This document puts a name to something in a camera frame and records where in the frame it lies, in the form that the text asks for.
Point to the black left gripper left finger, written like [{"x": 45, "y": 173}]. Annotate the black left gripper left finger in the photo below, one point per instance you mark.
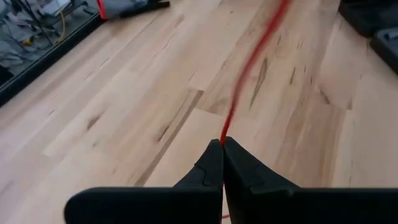
[{"x": 174, "y": 205}]

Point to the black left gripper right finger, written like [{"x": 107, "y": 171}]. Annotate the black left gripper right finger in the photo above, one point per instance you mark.
[{"x": 280, "y": 205}]

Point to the grey work glove red cuff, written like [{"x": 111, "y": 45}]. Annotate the grey work glove red cuff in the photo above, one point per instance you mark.
[{"x": 124, "y": 7}]

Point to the black screwdriver bit case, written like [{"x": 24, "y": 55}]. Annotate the black screwdriver bit case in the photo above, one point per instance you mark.
[{"x": 373, "y": 21}]

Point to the black aluminium table frame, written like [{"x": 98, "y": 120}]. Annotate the black aluminium table frame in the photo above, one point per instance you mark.
[{"x": 46, "y": 59}]

